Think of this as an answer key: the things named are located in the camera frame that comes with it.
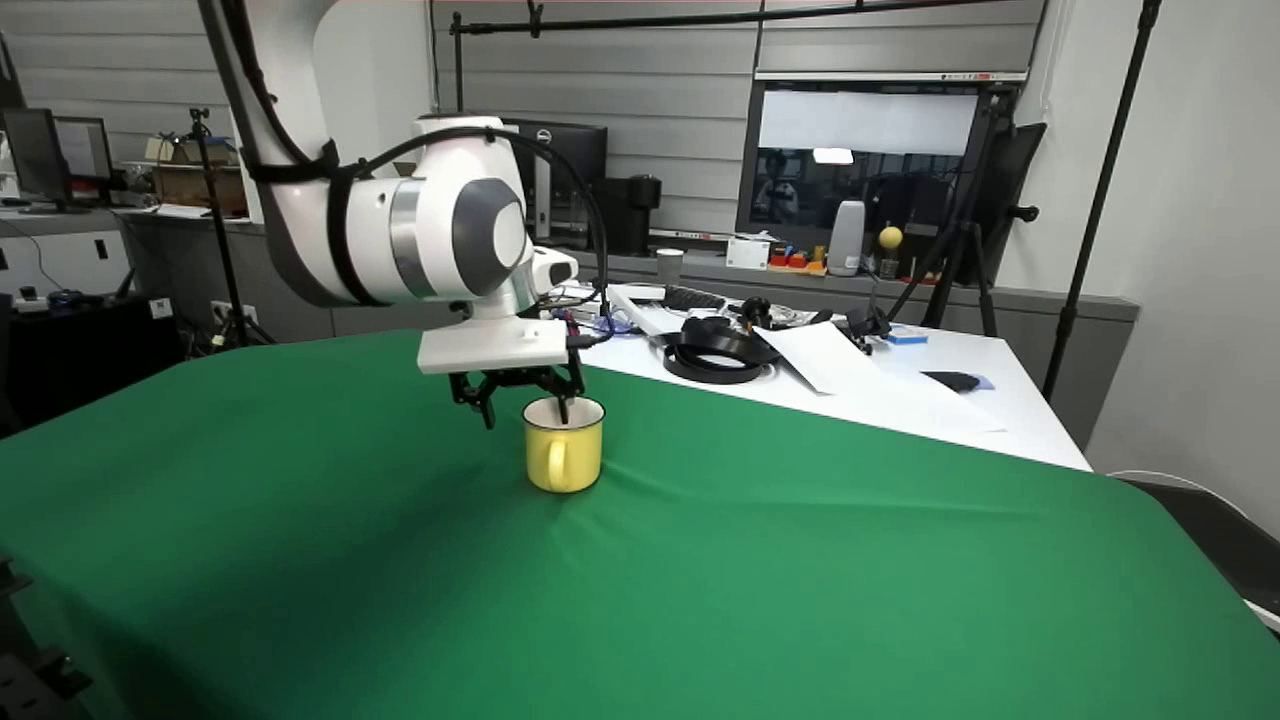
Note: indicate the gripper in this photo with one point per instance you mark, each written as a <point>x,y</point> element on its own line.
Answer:
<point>520,378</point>

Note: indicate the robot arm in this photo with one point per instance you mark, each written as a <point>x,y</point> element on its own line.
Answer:
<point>300,150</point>

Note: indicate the yellow enamel mug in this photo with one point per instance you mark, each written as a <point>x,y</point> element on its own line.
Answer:
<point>565,455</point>

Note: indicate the paper cup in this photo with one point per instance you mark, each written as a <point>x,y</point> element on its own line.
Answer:
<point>669,267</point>

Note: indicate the black keyboard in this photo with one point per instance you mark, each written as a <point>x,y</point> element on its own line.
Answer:
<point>693,298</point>

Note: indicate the green cloth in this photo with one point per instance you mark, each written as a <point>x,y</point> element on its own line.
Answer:
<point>500,580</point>

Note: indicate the black coffee machine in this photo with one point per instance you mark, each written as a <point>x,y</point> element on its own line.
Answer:
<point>630,215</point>

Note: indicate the black monitor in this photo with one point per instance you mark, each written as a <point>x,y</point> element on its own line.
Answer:
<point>575,155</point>

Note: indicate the small white box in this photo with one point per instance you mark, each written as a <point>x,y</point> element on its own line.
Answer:
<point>748,254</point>

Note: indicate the orange and red toy blocks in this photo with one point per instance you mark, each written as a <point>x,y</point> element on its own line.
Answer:
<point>795,260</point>

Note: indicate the white paper sheet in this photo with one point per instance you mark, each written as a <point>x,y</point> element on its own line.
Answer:
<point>850,375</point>

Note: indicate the white cylinder speaker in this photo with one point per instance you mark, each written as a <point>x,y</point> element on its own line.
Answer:
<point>847,240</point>

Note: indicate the blue sponge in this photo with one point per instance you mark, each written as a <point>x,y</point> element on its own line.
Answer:
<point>906,337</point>

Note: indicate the yellow ball on stand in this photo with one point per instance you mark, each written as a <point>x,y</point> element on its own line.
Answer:
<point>890,238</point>

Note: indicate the cardboard box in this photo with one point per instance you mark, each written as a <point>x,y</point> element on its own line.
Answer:
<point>185,185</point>

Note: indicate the black overhead rod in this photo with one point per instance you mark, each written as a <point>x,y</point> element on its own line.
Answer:
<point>700,18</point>

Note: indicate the black cabinet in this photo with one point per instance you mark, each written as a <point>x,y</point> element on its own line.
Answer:
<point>80,360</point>

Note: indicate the black tripod stand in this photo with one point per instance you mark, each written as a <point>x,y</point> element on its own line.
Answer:
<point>965,240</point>

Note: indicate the white table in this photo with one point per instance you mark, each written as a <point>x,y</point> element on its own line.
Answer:
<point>1010,410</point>

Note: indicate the row of monitors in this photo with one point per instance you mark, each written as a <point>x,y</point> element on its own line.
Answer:
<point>35,155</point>

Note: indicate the black pole stand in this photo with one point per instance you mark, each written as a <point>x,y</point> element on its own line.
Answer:
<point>1090,220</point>

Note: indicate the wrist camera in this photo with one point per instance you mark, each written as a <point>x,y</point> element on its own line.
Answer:
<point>490,345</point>

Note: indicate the camera on tripod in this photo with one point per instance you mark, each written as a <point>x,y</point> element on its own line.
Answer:
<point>222,250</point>

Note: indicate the large wall screen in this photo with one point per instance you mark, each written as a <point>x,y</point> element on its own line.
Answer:
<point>860,190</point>

